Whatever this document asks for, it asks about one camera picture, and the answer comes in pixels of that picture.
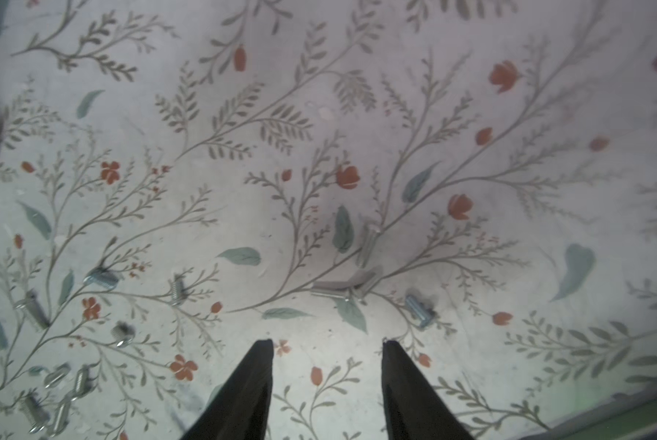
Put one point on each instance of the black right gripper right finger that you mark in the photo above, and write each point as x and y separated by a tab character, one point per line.
413	410

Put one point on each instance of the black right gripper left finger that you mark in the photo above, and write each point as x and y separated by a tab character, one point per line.
240	409

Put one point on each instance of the silver screw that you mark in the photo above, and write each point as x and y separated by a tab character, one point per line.
368	281
33	311
107	280
81	384
423	315
38	418
178	290
54	378
333	290
122	335
371	232
60	420

